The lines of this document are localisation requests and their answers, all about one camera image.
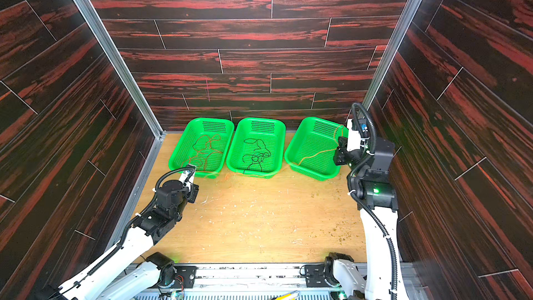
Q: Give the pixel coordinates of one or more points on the left green plastic basket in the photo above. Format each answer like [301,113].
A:
[204,143]

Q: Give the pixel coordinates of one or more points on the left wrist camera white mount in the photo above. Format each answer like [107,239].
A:
[187,175]

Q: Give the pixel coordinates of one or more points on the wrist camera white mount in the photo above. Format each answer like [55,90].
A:
[358,135]
[187,175]

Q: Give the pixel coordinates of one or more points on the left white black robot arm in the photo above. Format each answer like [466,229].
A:
[99,279]

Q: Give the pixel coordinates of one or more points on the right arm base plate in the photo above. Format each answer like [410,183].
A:
[320,277]

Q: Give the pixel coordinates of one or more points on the middle green plastic basket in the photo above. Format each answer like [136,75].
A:
[257,148]

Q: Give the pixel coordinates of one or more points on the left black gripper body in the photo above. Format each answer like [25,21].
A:
[193,192]

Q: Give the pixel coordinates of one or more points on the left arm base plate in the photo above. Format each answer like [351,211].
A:
[176,277]

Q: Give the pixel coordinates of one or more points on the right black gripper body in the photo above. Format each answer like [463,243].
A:
[341,156]

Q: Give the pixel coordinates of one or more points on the green plastic basket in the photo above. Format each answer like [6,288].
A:
[312,148]
[257,148]
[204,143]

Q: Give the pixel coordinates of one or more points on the right green plastic basket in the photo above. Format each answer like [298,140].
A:
[312,148]

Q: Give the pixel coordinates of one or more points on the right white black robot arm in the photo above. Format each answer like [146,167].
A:
[377,204]

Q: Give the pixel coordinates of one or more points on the aluminium front rail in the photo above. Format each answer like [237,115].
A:
[248,281]

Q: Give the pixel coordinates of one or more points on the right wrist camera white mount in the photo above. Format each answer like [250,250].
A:
[358,135]

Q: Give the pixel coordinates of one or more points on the yellow pencil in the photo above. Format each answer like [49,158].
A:
[289,296]

